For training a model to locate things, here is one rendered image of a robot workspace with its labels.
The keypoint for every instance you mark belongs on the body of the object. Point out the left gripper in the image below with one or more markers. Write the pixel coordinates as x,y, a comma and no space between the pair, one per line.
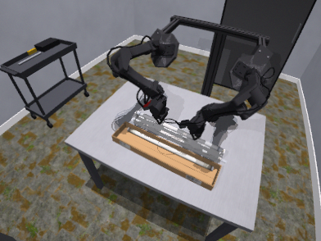
198,133

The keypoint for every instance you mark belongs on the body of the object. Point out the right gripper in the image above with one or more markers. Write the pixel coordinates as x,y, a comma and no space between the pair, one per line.
162,114

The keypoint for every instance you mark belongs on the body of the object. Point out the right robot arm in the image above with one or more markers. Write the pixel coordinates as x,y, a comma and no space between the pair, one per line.
152,89

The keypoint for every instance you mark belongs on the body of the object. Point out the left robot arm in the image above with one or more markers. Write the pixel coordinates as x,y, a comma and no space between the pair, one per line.
253,93

